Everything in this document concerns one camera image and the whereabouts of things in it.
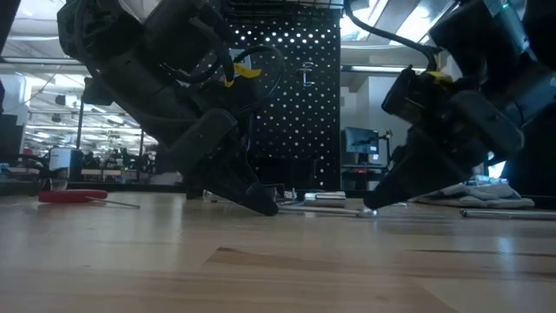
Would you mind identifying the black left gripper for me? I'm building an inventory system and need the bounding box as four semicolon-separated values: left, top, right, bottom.
156;82;279;217

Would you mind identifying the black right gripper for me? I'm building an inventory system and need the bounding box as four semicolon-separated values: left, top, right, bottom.
363;90;525;210

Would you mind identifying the red T-handle hex key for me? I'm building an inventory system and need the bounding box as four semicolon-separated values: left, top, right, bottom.
37;189;141;210

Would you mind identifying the silver double peg hook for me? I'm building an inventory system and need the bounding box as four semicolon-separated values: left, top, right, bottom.
299;62;316;88

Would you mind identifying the short black plastic bin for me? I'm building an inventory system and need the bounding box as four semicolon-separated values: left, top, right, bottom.
254;156;319;192

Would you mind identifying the black monitor desk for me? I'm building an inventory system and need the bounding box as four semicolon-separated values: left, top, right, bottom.
340;163;392;192

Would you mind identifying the silver combination wrench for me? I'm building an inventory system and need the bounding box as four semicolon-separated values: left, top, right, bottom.
277;204;379;218

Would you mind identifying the black computer monitor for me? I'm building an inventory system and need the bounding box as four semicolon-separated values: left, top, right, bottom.
344;126;381;155

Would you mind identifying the grey folded cloth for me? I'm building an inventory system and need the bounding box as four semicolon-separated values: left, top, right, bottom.
410;182;536;210

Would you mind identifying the black metal pegboard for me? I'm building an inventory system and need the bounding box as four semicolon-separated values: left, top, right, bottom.
223;0;343;192

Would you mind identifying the silver metal rod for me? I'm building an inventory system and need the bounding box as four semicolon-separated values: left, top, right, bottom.
459;208;556;221

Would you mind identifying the long ceiling light fixture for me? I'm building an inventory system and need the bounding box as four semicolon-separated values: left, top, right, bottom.
341;63;429;74

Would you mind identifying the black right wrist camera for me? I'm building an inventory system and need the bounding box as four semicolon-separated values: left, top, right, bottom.
381;64;453;127

